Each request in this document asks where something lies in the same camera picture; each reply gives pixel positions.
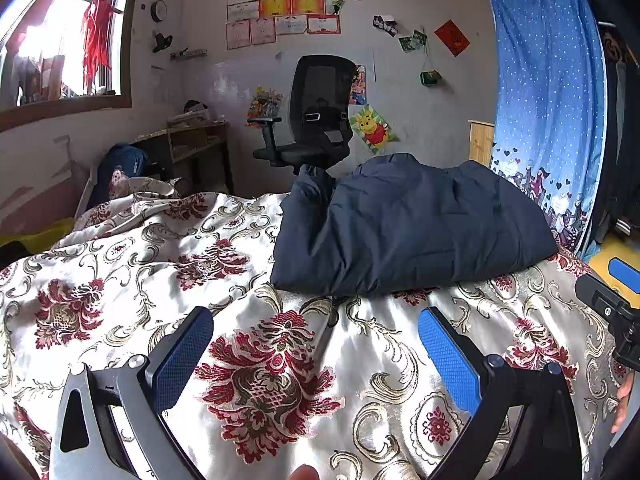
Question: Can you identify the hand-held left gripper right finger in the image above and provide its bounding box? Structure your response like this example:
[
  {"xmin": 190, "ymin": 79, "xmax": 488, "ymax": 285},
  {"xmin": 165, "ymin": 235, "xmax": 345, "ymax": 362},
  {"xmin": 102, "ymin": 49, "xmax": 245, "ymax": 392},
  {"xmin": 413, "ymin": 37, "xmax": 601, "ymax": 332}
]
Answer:
[{"xmin": 417, "ymin": 306, "xmax": 583, "ymax": 480}]

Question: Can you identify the yellow cloth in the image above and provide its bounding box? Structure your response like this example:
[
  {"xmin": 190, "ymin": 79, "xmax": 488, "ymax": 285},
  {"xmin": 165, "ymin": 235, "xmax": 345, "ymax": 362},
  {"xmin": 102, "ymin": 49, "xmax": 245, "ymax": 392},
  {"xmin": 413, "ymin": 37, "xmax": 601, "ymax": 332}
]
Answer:
[{"xmin": 589, "ymin": 237, "xmax": 631, "ymax": 281}]

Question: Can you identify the black mesh office chair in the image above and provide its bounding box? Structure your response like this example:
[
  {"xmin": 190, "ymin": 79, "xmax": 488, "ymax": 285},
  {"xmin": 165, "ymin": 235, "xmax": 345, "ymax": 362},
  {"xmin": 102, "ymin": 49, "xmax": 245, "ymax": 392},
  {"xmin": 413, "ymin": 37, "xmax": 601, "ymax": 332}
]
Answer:
[{"xmin": 252, "ymin": 55, "xmax": 357, "ymax": 177}]

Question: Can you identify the blue backpack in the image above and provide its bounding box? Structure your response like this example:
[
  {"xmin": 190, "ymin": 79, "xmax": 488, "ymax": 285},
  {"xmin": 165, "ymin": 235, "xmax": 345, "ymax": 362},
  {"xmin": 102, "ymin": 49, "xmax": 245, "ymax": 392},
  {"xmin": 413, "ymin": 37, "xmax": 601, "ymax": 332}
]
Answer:
[{"xmin": 95, "ymin": 144, "xmax": 148, "ymax": 206}]

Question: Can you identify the dark cloth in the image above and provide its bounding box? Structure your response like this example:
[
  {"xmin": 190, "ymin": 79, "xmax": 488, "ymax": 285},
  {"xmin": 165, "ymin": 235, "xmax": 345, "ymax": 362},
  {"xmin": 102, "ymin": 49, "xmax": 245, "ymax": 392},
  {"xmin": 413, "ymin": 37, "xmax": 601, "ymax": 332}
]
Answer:
[{"xmin": 0, "ymin": 241, "xmax": 31, "ymax": 268}]

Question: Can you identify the navy blue padded jacket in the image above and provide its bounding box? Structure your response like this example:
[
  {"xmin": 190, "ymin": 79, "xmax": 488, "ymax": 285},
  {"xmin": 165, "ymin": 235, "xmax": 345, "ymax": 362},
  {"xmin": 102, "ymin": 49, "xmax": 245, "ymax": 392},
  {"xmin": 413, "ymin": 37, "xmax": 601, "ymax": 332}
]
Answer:
[{"xmin": 271, "ymin": 152, "xmax": 560, "ymax": 298}]

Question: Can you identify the person's right hand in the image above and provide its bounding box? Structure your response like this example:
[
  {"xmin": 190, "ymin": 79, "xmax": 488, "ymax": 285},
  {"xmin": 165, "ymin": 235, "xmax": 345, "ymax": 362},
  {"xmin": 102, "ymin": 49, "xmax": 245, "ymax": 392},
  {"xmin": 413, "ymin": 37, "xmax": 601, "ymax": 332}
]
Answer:
[{"xmin": 611, "ymin": 375, "xmax": 636, "ymax": 433}]

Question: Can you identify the cartoon figure poster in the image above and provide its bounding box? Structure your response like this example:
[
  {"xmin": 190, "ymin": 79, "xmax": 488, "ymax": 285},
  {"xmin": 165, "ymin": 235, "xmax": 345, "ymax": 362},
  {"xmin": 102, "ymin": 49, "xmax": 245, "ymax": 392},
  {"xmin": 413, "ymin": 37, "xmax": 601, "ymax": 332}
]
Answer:
[{"xmin": 350, "ymin": 64, "xmax": 367, "ymax": 106}]

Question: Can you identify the red paper square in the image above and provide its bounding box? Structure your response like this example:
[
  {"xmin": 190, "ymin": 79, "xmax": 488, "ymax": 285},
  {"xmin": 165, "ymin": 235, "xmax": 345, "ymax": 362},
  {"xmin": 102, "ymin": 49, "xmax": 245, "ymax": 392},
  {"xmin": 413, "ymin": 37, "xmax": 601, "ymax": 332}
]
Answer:
[{"xmin": 434, "ymin": 20, "xmax": 471, "ymax": 57}]

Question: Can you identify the light wooden cabinet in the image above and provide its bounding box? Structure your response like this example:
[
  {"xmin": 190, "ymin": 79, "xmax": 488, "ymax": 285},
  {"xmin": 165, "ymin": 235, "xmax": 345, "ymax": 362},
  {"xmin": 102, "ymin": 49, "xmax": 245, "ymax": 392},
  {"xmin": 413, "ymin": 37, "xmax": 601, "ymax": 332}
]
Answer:
[{"xmin": 468, "ymin": 120, "xmax": 496, "ymax": 168}]

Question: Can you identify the wooden framed window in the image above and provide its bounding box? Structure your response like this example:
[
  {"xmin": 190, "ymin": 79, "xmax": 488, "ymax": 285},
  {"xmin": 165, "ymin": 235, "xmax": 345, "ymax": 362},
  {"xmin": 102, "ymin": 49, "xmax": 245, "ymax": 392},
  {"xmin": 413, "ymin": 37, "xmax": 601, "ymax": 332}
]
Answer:
[{"xmin": 0, "ymin": 0, "xmax": 146, "ymax": 133}]

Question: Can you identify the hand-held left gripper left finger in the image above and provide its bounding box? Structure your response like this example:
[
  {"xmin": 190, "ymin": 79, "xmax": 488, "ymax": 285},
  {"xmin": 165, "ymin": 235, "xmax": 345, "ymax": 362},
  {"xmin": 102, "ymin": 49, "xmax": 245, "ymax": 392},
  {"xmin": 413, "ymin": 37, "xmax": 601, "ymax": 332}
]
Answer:
[{"xmin": 49, "ymin": 306, "xmax": 215, "ymax": 480}]

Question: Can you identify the floral white and red blanket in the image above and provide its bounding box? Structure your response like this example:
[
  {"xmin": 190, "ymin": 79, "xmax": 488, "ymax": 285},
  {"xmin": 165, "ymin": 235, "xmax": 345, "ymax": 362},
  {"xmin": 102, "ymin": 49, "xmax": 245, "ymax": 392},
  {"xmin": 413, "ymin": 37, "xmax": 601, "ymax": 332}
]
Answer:
[{"xmin": 0, "ymin": 167, "xmax": 631, "ymax": 480}]

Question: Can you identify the green wall photo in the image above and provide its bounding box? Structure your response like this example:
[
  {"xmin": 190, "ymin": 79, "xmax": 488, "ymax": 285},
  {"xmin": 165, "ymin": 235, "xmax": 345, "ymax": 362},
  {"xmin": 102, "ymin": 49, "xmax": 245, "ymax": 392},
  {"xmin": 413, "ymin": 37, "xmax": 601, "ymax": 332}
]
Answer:
[{"xmin": 398, "ymin": 29, "xmax": 428, "ymax": 52}]

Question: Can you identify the yellow bear poster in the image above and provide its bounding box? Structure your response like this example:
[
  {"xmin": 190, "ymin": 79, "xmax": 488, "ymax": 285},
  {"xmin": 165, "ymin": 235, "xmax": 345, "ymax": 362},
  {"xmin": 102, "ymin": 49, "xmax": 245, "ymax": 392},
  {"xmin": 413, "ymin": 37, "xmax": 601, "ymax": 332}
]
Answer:
[{"xmin": 350, "ymin": 104, "xmax": 400, "ymax": 155}]

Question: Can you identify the yellow-green pillow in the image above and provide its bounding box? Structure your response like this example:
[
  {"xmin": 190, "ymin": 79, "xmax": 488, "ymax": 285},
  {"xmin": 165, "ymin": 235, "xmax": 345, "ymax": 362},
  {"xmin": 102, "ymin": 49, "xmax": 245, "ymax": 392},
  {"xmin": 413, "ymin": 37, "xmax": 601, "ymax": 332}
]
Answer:
[{"xmin": 0, "ymin": 217, "xmax": 76, "ymax": 253}]

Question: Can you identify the white bed frame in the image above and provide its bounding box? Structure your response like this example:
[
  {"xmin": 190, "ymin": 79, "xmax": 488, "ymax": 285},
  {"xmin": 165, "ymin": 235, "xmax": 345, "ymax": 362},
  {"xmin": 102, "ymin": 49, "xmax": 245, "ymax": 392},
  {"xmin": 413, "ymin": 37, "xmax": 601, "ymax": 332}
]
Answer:
[{"xmin": 75, "ymin": 167, "xmax": 98, "ymax": 218}]

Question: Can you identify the stack of papers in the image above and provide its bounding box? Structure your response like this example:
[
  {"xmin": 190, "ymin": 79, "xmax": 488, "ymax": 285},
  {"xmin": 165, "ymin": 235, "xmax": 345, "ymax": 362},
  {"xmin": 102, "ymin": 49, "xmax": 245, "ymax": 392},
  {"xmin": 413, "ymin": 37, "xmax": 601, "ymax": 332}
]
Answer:
[{"xmin": 167, "ymin": 110, "xmax": 211, "ymax": 128}]

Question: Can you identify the wooden desk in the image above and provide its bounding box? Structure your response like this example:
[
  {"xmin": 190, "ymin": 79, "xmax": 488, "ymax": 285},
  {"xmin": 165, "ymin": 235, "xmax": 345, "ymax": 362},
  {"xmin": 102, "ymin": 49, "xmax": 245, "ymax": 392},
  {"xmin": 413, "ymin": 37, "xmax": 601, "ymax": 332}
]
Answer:
[{"xmin": 131, "ymin": 121, "xmax": 236, "ymax": 196}]

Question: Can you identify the blue printed curtain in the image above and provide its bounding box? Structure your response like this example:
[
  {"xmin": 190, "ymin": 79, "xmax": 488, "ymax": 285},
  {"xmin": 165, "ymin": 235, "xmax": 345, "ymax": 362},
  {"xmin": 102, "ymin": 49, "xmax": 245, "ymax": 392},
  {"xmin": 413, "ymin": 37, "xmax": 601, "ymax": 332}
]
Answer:
[{"xmin": 482, "ymin": 0, "xmax": 608, "ymax": 256}]

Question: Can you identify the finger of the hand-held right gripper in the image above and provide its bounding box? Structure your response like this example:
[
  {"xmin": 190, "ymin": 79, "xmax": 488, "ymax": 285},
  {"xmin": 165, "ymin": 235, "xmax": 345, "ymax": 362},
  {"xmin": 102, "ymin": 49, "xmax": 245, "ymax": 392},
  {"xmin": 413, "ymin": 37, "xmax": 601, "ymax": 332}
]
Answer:
[{"xmin": 608, "ymin": 257, "xmax": 640, "ymax": 286}]

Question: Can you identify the group of wall certificates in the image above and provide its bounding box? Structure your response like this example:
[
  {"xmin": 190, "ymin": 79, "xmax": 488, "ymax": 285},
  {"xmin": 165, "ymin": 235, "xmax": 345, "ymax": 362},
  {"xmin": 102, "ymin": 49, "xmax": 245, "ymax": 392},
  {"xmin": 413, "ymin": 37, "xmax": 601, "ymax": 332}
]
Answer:
[{"xmin": 225, "ymin": 0, "xmax": 362, "ymax": 51}]

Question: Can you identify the red cloth at window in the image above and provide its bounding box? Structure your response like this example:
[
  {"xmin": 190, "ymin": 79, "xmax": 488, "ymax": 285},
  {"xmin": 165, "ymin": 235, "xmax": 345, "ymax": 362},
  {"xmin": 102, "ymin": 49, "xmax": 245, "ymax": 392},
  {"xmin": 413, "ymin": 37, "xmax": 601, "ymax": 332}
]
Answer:
[{"xmin": 81, "ymin": 0, "xmax": 113, "ymax": 92}]

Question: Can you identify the colourful cartoon sticker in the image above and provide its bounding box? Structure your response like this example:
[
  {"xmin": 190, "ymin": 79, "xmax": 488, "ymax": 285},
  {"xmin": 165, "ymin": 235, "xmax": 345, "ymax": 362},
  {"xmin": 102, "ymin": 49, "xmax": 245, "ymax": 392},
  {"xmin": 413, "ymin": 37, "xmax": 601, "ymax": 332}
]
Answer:
[{"xmin": 245, "ymin": 86, "xmax": 283, "ymax": 128}]

